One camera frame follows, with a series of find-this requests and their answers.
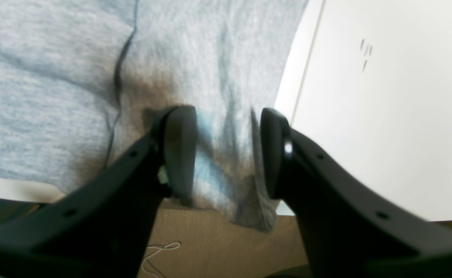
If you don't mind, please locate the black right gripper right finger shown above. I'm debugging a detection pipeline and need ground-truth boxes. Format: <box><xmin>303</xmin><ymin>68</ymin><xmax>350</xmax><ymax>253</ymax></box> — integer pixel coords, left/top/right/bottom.
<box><xmin>261</xmin><ymin>108</ymin><xmax>452</xmax><ymax>278</ymax></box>

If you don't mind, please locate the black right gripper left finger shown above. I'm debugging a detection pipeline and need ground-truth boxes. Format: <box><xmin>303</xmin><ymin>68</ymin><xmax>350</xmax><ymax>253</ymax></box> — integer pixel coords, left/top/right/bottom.
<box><xmin>0</xmin><ymin>106</ymin><xmax>197</xmax><ymax>278</ymax></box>

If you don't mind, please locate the grey T-shirt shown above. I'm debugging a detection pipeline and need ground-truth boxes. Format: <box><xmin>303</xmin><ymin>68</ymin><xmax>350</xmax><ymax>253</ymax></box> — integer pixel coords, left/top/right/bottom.
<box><xmin>0</xmin><ymin>0</ymin><xmax>309</xmax><ymax>232</ymax></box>

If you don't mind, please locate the white cable on floor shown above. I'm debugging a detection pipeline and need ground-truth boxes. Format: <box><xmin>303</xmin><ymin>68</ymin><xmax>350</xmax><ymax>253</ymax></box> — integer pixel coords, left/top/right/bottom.
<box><xmin>140</xmin><ymin>241</ymin><xmax>182</xmax><ymax>278</ymax></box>

